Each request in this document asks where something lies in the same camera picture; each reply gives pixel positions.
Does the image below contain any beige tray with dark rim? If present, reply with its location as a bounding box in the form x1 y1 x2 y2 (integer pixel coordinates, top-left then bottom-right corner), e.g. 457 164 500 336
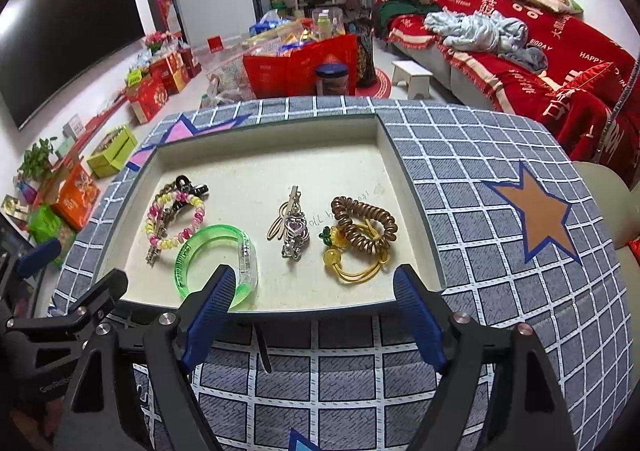
97 114 446 327

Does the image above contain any light blue blanket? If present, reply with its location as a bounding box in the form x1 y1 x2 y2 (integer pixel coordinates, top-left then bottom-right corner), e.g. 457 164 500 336
425 10 530 53

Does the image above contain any black television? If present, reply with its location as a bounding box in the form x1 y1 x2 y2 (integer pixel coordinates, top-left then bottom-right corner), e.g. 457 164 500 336
0 0 146 131

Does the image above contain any bronze chain bracelet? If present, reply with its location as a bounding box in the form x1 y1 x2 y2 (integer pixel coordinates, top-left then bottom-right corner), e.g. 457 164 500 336
146 188 177 266

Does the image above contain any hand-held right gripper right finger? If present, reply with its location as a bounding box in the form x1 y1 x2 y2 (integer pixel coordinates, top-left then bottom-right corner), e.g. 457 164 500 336
392 263 571 451

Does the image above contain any dark patterned bag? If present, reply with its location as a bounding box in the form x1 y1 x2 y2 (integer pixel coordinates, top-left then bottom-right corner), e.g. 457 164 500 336
345 16 378 84

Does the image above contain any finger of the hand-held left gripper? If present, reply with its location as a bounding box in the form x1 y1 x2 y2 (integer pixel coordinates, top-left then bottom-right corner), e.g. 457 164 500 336
15 238 62 282
52 269 128 332

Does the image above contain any floral pillow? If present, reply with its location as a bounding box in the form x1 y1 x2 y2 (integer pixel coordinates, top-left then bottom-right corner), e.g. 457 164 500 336
515 0 585 14

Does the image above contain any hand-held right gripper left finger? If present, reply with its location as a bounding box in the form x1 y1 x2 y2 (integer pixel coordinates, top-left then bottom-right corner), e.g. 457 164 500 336
62 263 237 451

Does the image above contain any black hair claw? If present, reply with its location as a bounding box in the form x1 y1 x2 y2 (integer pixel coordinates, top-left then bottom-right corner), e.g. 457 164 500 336
174 174 210 199

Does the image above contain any pink yellow beaded bracelet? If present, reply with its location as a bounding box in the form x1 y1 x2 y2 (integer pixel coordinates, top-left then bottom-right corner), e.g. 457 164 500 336
145 190 206 252

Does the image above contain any small red gift box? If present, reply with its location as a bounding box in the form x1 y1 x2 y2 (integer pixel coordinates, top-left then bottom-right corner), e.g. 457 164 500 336
150 51 186 92

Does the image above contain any red gift bag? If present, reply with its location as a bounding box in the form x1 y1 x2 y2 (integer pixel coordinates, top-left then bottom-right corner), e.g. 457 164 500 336
243 34 360 99

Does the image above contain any clear plastic jar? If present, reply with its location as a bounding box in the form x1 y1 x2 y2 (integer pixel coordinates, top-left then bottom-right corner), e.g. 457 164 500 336
312 8 343 38

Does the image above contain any green cardboard box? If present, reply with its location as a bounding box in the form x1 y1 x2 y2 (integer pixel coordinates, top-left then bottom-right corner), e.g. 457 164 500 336
87 125 138 178

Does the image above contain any green plastic bracelet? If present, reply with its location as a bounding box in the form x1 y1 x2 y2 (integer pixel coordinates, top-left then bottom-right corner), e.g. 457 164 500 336
173 224 260 309

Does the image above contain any green potted plant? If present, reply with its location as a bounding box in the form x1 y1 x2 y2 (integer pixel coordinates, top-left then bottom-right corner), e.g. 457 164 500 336
19 138 57 179

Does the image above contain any sofa with red cover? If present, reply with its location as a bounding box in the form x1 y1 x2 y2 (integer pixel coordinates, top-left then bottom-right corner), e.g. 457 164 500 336
375 0 640 167

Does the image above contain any orange cardboard box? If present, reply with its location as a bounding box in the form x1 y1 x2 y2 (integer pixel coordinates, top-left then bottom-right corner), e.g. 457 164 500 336
52 164 101 231

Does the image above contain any beige leaf hair clip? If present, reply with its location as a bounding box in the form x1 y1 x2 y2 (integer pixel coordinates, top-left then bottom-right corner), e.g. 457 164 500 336
266 201 293 243

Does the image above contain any pink flower bouquet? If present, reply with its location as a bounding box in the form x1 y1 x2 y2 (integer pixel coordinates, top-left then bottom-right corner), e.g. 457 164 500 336
144 30 173 52

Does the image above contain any green plastic bag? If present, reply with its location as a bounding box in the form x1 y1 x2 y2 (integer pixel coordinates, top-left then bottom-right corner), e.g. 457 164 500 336
27 204 66 244

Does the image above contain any silver heart keychain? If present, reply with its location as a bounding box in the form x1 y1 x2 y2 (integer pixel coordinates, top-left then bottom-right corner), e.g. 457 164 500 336
280 186 308 259

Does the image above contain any white step stool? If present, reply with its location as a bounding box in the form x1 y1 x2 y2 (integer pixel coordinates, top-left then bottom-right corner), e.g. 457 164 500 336
391 60 433 99

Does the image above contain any jar with blue lid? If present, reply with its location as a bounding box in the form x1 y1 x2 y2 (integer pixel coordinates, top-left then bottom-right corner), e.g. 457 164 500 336
315 64 349 96

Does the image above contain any large red gift box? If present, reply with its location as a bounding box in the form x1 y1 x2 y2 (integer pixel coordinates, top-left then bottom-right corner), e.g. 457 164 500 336
127 78 168 123

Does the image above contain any brown spiral hair tie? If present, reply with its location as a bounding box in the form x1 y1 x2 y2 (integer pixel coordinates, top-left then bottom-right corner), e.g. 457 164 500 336
331 196 398 257

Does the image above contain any green cloth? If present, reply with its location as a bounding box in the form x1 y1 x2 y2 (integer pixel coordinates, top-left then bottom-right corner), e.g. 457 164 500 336
372 0 431 39

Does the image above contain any grey cloth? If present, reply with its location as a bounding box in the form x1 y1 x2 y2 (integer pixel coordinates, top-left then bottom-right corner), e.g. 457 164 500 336
497 44 549 72

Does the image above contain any grey checked tablecloth with stars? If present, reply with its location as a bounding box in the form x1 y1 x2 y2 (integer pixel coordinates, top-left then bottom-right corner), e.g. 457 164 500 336
50 98 633 451

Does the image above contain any yellow pineapple hair tie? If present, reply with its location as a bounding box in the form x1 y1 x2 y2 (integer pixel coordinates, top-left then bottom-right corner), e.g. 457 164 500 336
320 226 396 284

